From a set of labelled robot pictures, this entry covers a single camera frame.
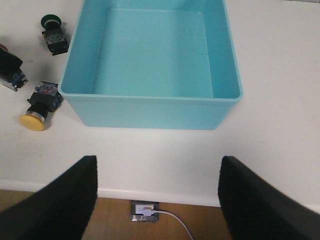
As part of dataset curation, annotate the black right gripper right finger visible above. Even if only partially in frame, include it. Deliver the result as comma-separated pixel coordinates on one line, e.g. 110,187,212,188
217,156,320,240

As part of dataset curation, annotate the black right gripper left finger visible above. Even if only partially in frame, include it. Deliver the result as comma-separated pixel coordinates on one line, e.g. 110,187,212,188
0,155,98,240

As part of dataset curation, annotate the red push button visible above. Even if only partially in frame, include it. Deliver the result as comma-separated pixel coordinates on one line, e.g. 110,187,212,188
0,44,28,92

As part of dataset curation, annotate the light blue plastic box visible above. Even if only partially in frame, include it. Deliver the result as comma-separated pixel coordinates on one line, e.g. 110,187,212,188
59,0,243,130

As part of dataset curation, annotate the floor power outlet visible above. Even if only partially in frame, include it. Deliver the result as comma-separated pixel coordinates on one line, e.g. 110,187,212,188
130,200,159,223

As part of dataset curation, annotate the yellow push button lying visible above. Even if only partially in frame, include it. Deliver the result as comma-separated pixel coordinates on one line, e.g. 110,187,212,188
18,81,64,132

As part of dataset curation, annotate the green push button rear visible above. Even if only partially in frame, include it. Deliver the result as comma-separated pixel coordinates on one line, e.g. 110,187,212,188
40,14,69,56

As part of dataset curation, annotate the white power cable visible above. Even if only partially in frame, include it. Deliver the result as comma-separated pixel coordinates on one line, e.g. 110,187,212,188
141,207,196,240

